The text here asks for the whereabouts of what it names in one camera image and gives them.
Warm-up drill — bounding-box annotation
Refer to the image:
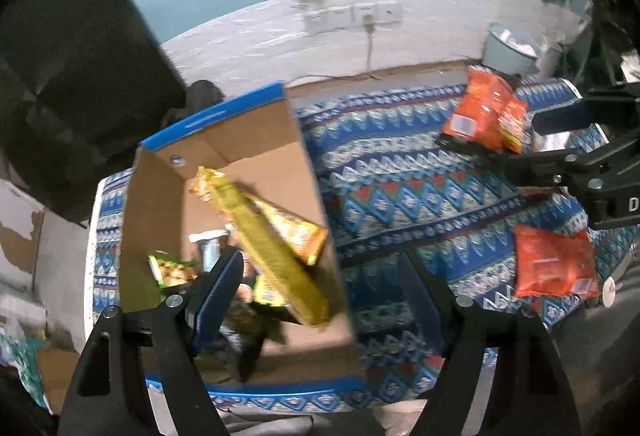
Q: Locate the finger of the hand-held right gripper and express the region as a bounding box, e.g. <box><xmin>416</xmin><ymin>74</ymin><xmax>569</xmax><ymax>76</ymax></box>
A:
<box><xmin>531</xmin><ymin>83</ymin><xmax>640</xmax><ymax>137</ymax></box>
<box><xmin>500</xmin><ymin>133</ymin><xmax>640</xmax><ymax>188</ymax></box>

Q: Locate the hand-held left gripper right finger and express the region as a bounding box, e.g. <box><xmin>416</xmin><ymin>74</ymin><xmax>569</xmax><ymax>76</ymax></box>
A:
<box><xmin>397</xmin><ymin>250</ymin><xmax>583</xmax><ymax>436</ymax></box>

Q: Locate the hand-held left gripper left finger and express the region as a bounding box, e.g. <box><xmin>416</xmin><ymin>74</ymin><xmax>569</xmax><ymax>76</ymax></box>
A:
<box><xmin>57</xmin><ymin>248</ymin><xmax>246</xmax><ymax>436</ymax></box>

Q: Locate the black and yellow snack bag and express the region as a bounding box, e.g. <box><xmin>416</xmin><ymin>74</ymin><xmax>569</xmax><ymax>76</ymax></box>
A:
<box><xmin>220</xmin><ymin>273</ymin><xmax>291</xmax><ymax>384</ymax></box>

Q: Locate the small orange snack bag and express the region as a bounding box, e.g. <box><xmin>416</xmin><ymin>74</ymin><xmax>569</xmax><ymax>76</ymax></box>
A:
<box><xmin>501</xmin><ymin>93</ymin><xmax>529</xmax><ymax>155</ymax></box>

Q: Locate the green snack bag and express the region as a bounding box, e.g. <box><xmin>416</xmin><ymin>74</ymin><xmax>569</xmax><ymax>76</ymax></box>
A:
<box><xmin>146</xmin><ymin>228</ymin><xmax>231</xmax><ymax>292</ymax></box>

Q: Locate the long yellow snack pack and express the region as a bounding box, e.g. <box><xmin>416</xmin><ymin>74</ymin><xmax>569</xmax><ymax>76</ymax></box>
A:
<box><xmin>189</xmin><ymin>166</ymin><xmax>332</xmax><ymax>328</ymax></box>
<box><xmin>247</xmin><ymin>196</ymin><xmax>328</xmax><ymax>267</ymax></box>

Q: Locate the orange-red snack bag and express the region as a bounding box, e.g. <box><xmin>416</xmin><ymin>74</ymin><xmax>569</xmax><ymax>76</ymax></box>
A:
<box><xmin>513</xmin><ymin>223</ymin><xmax>600</xmax><ymax>300</ymax></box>

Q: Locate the orange and black chip bag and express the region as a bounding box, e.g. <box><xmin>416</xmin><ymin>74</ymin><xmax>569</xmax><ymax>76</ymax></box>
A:
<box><xmin>435</xmin><ymin>65</ymin><xmax>521</xmax><ymax>158</ymax></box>

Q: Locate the blue cardboard box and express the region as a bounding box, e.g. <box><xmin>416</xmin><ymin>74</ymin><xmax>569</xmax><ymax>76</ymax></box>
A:
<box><xmin>117</xmin><ymin>81</ymin><xmax>368</xmax><ymax>397</ymax></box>

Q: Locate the grey trash bin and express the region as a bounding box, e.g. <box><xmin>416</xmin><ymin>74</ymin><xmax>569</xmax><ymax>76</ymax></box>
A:
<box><xmin>481</xmin><ymin>22</ymin><xmax>541</xmax><ymax>77</ymax></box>

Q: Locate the blue patterned blanket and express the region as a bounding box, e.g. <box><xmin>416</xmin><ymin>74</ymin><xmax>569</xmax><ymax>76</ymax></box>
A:
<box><xmin>90</xmin><ymin>78</ymin><xmax>631</xmax><ymax>417</ymax></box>

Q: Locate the wooden baseboard strip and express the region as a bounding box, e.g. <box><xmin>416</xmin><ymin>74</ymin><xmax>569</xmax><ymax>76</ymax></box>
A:
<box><xmin>290</xmin><ymin>61</ymin><xmax>471</xmax><ymax>87</ymax></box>

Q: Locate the black hanging cloth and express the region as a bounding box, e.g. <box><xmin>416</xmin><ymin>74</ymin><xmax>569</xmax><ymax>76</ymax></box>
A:
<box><xmin>0</xmin><ymin>0</ymin><xmax>188</xmax><ymax>224</ymax></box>

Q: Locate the white wall socket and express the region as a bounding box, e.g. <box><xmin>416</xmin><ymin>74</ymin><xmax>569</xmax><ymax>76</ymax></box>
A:
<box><xmin>375</xmin><ymin>1</ymin><xmax>404</xmax><ymax>25</ymax></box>
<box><xmin>327</xmin><ymin>6</ymin><xmax>354</xmax><ymax>30</ymax></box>
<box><xmin>352</xmin><ymin>3</ymin><xmax>379</xmax><ymax>27</ymax></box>

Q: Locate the grey plug cable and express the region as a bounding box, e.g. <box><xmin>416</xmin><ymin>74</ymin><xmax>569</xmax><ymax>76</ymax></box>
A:
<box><xmin>364</xmin><ymin>16</ymin><xmax>377</xmax><ymax>75</ymax></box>

